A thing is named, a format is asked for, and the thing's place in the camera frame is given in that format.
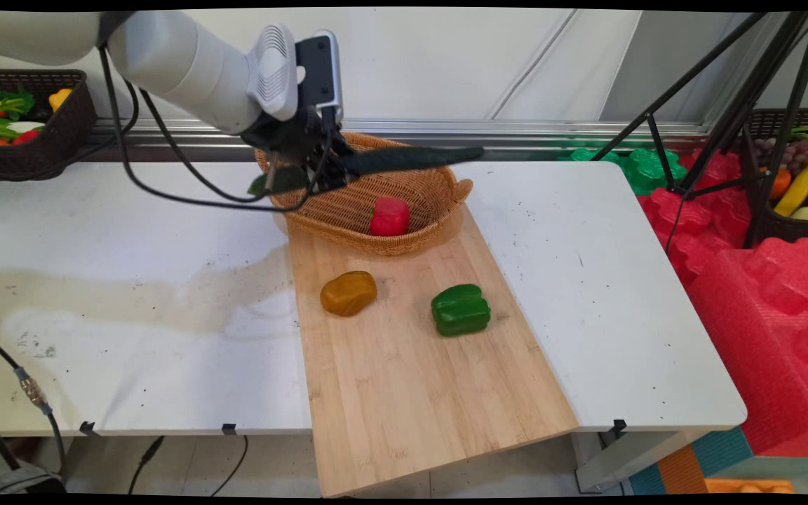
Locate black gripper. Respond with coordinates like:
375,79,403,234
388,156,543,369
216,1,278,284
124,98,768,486
240,104,354,193

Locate long dark green cucumber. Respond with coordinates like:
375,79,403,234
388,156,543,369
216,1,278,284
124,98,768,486
248,144,485,196

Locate red toy bell pepper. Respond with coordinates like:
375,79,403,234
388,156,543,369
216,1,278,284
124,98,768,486
370,197,412,238

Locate orange toy bell pepper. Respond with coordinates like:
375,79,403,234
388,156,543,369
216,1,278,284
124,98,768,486
320,271,379,318

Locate green toy bell pepper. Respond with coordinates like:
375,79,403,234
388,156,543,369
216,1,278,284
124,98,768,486
431,283,492,337

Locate bamboo cutting board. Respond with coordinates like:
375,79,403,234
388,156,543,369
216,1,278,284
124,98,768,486
286,202,580,498

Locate dark woven vegetable basket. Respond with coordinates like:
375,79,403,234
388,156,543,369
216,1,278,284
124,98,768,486
0,69,99,180

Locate green leafy toy vegetable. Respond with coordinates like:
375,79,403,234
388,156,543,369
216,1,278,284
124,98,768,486
0,87,36,119

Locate green foam mat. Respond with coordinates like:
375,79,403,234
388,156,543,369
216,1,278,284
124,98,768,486
557,146,689,196

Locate grey base equipment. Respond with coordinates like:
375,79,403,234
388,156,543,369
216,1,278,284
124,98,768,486
0,467,67,496

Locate white table leg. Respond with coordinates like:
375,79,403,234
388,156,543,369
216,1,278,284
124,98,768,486
575,426,710,494

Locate orange toy fruit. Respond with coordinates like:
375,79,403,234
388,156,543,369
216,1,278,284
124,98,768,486
767,168,793,201

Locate dark woven fruit basket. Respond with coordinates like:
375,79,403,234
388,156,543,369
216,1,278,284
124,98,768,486
739,107,808,248

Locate purple toy grapes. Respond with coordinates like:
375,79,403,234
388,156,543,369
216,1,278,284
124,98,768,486
753,138,808,177

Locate yellow toy banana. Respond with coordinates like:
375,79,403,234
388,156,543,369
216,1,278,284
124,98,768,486
774,157,808,218

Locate teal and orange foam mat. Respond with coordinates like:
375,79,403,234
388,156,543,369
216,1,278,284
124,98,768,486
627,426,755,496

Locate large red foam mat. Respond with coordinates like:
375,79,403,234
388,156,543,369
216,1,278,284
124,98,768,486
685,237,808,458

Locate black silver wrist camera box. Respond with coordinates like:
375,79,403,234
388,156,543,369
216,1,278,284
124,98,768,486
295,29,344,114

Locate black cable with silver plug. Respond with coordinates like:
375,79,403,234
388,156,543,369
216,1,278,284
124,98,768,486
134,88,280,204

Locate tan wicker basket with handles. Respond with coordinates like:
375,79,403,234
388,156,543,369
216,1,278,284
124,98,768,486
255,130,474,256

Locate silver metal wall rail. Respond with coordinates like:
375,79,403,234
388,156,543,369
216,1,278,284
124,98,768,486
87,117,712,149

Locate black cable under table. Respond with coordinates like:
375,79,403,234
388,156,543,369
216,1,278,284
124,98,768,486
209,435,250,497
128,436,165,496

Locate cable with metal connector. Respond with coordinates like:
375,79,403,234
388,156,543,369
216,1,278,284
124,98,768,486
0,326,68,479

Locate black camera tripod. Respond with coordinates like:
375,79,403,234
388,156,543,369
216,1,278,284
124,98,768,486
590,10,808,251

